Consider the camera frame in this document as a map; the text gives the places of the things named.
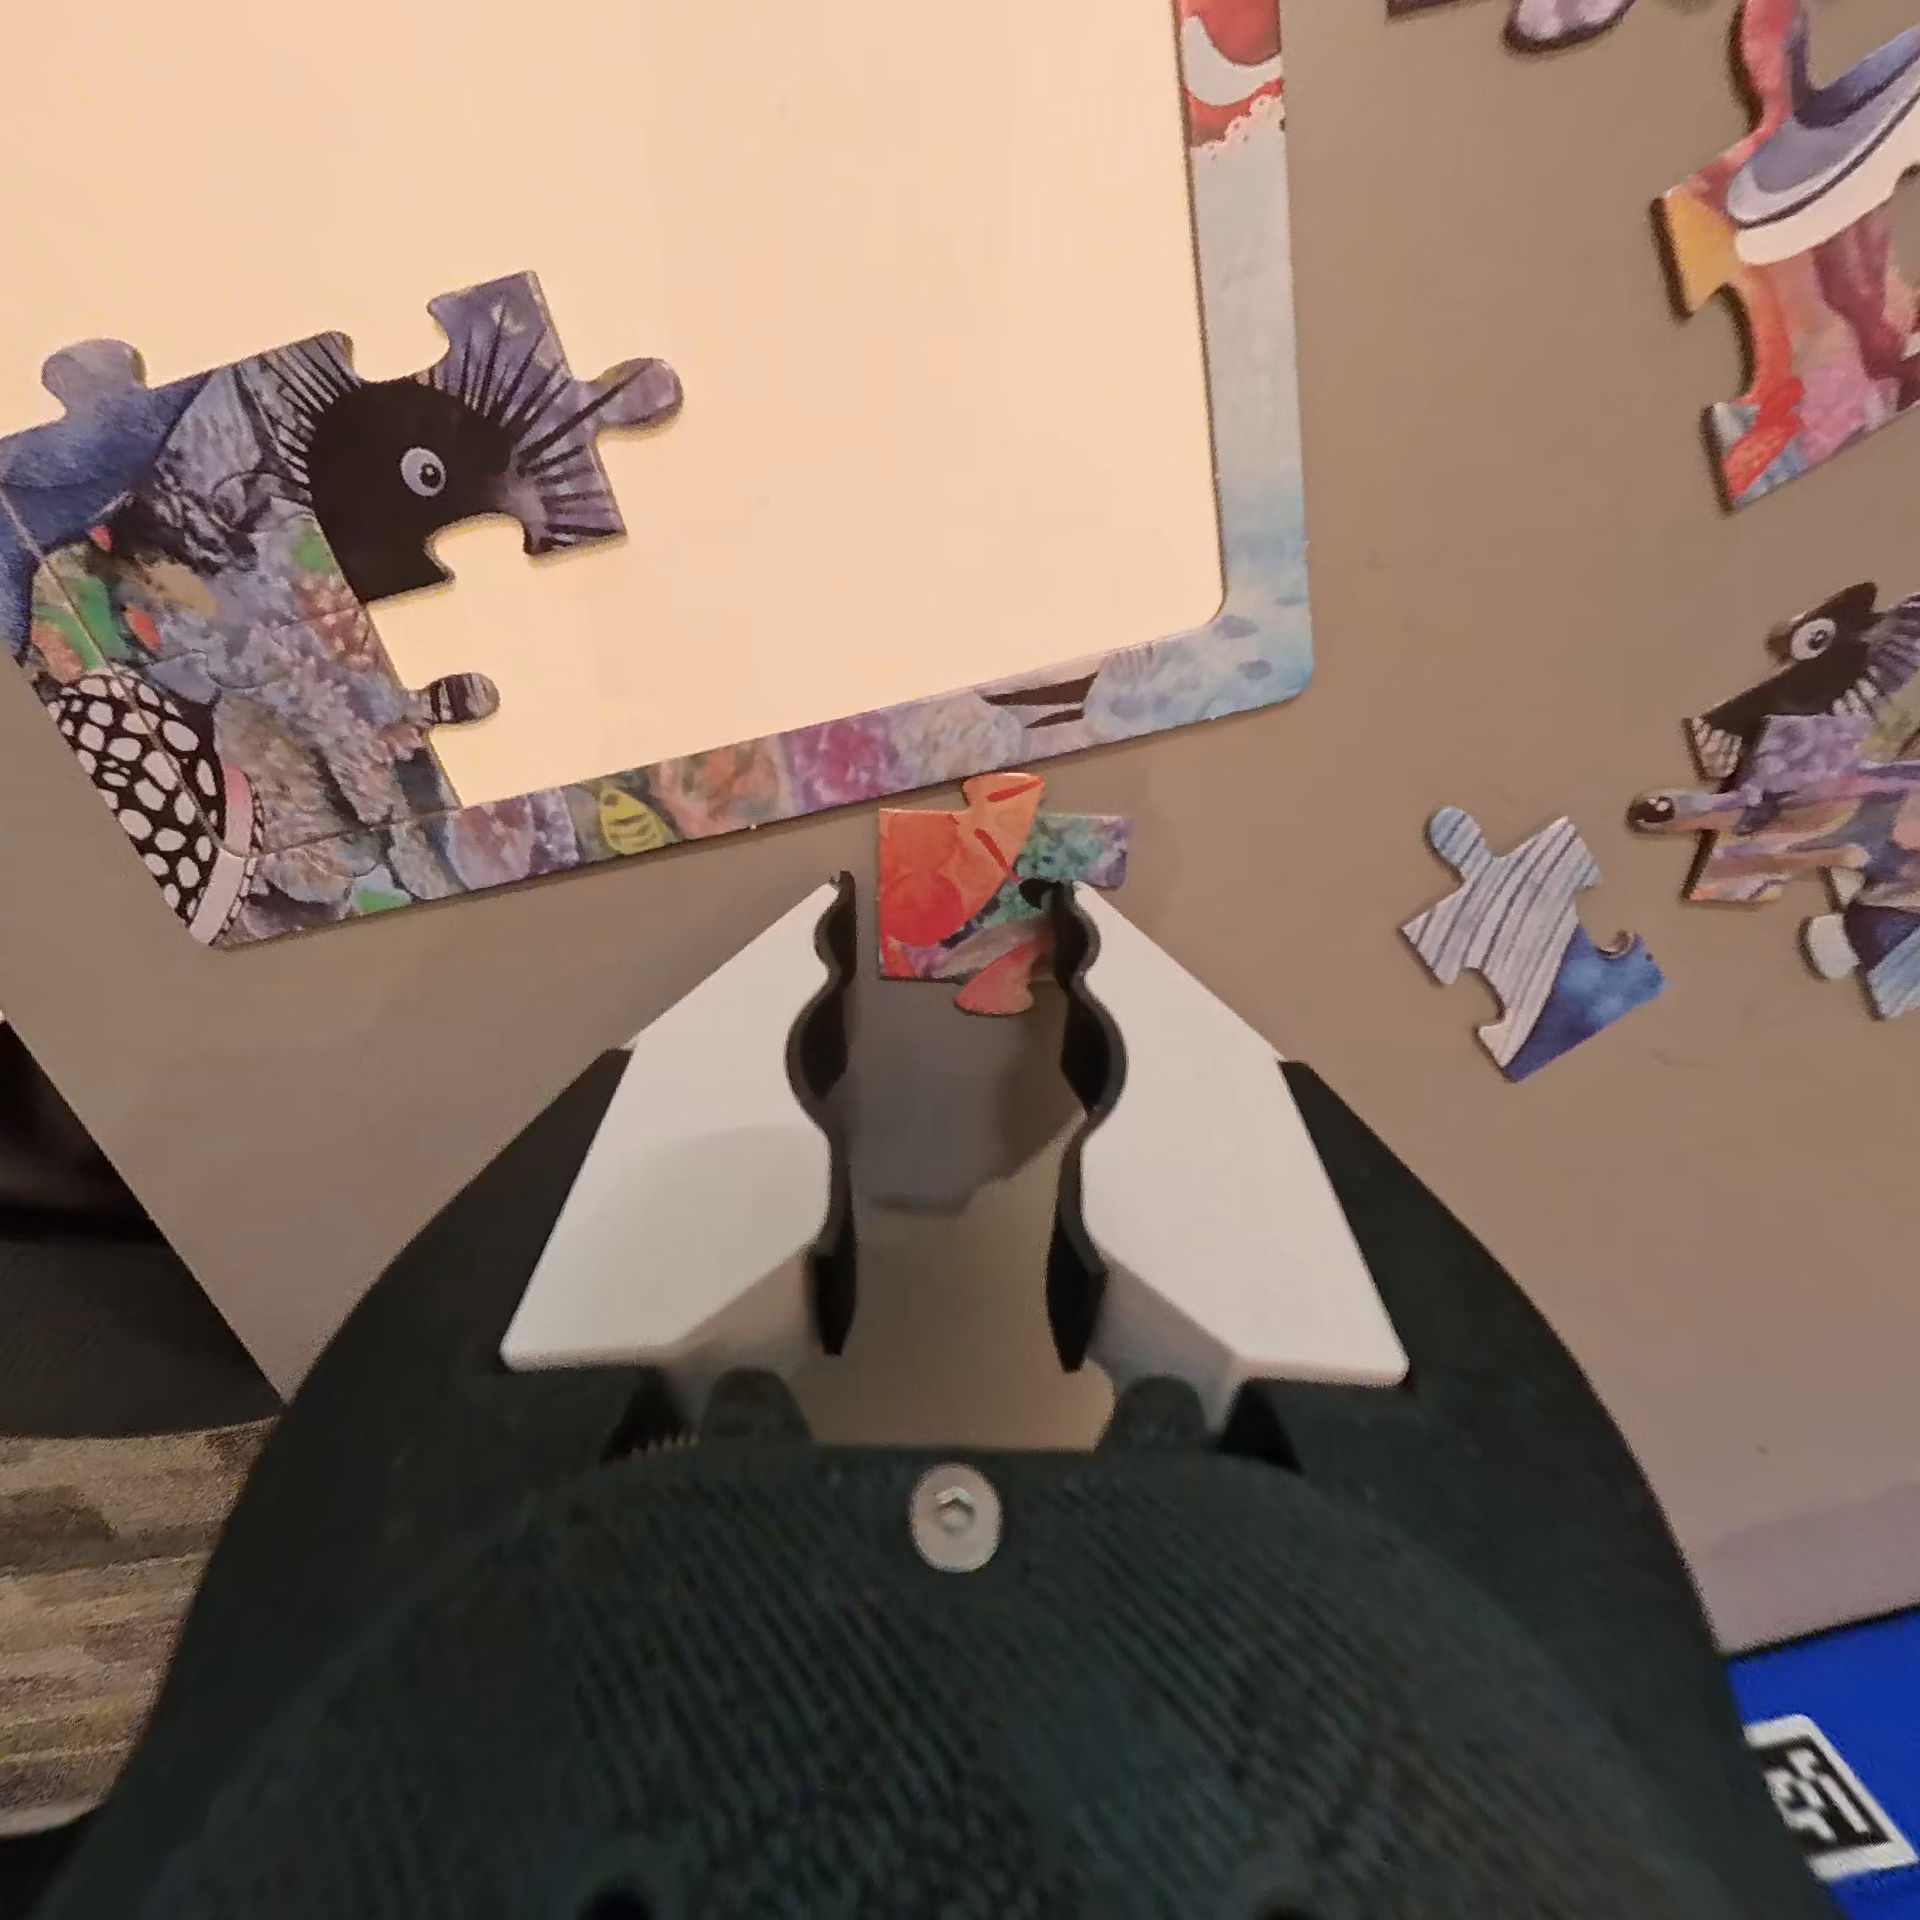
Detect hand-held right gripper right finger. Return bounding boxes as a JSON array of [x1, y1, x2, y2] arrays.
[[1045, 881, 1412, 1426]]

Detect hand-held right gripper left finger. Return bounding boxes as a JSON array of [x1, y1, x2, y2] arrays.
[[500, 874, 860, 1421]]

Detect blue striped jigsaw piece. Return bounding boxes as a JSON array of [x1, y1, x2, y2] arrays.
[[1400, 807, 1666, 1086]]

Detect red crab jigsaw piece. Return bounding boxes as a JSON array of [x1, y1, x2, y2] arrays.
[[875, 768, 1132, 1018]]

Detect black urchin jigsaw piece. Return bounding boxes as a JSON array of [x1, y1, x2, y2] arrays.
[[285, 270, 682, 610]]

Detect cream puzzle frame tray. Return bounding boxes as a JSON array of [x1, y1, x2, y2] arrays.
[[0, 0, 1317, 953]]

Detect pile of puzzle pieces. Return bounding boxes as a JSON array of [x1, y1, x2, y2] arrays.
[[1386, 0, 1920, 1023]]

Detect blue storage bin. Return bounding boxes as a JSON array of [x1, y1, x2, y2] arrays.
[[1725, 1613, 1920, 1920]]

